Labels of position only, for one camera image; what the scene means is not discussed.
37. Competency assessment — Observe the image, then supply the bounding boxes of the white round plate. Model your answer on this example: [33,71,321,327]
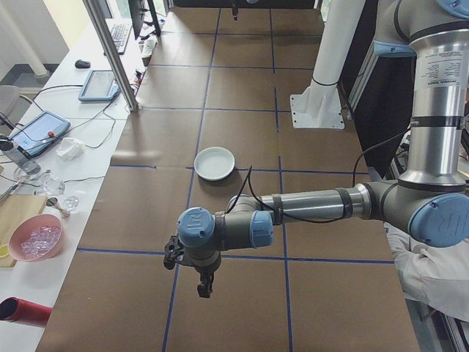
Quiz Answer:
[193,146,236,177]

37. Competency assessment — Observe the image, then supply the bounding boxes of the black box with white label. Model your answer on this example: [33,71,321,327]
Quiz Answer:
[141,36,159,67]

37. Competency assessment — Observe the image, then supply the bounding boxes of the black monitor with stand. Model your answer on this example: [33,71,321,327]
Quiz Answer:
[127,0,163,41]

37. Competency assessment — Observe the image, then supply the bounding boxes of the black computer keyboard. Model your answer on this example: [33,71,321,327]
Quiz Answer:
[108,23,133,56]

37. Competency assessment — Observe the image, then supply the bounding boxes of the white side table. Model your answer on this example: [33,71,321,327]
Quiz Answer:
[0,10,173,352]

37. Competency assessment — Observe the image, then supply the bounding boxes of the small clear glass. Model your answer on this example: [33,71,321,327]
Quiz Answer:
[61,194,81,213]

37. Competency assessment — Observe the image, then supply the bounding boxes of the blue grey teach pendant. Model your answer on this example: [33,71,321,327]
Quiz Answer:
[7,110,72,160]
[77,69,122,103]

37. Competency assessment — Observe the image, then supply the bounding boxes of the metal bar jigger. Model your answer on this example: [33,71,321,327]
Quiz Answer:
[46,197,71,220]

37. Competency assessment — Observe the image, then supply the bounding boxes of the pink bowl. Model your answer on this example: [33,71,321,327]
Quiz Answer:
[8,213,64,263]

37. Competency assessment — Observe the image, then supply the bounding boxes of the clear ice cubes pile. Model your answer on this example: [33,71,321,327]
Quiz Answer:
[20,224,62,254]

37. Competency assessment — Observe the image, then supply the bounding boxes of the red tube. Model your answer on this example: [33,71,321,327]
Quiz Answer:
[0,296,54,329]

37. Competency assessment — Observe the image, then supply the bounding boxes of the clear glass bowl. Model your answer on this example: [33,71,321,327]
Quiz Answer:
[37,172,67,198]

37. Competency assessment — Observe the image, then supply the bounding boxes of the crumpled white tissue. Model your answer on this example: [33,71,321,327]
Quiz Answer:
[54,136,86,162]

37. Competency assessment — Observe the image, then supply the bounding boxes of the wooden cutting board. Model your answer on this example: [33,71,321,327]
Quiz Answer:
[0,193,49,268]

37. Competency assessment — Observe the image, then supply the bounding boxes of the white round pipe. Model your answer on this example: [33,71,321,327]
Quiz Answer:
[0,0,51,78]

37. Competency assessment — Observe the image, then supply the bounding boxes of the person in white coat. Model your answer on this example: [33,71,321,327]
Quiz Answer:
[384,223,469,320]

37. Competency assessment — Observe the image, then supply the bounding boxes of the clear bottle with black cap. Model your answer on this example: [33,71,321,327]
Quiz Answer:
[0,134,42,176]

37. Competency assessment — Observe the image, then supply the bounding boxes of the grey chair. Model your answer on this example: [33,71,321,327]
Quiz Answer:
[0,84,34,136]

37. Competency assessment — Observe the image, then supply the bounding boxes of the white pedestal column with base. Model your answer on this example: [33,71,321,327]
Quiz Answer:
[289,0,367,130]

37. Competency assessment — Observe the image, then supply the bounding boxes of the aluminium profile post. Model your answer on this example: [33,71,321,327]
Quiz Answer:
[81,0,140,113]

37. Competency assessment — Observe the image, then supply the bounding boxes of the silver metal frame rail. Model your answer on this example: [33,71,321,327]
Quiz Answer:
[347,40,389,111]

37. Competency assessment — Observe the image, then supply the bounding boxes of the thin black pendant cable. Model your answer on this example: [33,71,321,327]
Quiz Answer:
[68,108,130,150]
[32,84,84,111]

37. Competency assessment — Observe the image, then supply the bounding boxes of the black frame cover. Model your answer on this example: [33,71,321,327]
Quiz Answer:
[347,0,417,180]

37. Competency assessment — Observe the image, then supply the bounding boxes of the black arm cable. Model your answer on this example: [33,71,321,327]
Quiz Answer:
[225,128,413,224]

